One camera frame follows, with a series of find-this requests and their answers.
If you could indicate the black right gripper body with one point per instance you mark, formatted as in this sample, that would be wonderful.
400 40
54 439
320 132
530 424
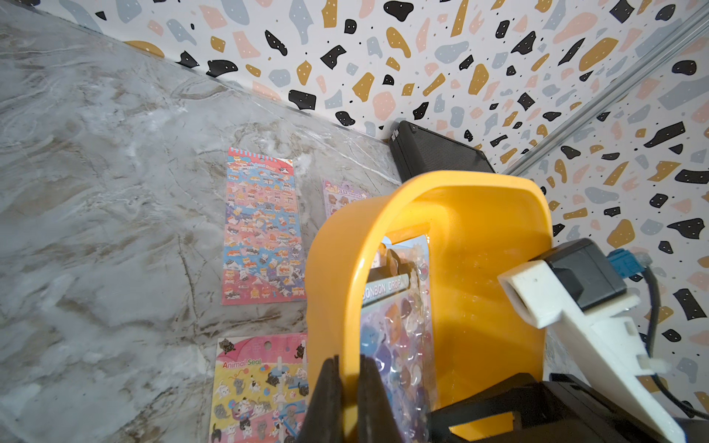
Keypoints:
523 409

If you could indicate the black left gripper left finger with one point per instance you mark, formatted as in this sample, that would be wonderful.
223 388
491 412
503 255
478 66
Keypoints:
324 419

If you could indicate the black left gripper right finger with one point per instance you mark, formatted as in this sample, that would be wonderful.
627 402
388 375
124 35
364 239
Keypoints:
375 420

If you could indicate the pink yellow cat sticker sheet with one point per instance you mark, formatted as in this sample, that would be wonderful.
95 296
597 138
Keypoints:
260 389

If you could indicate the purple bonbon sticker sheet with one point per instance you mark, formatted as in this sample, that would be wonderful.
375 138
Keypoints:
396 332

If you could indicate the red blue cat sticker sheet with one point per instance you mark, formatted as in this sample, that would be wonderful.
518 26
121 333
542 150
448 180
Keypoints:
264 255

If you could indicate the yellow plastic storage box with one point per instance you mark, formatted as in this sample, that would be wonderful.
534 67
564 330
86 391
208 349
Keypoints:
479 225

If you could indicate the purple 3D sticker sheet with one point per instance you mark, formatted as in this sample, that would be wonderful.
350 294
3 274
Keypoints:
336 195

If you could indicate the black hard case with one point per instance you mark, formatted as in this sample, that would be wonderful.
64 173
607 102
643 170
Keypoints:
417 151

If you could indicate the right aluminium corner post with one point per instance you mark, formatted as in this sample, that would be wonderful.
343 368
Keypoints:
679 38

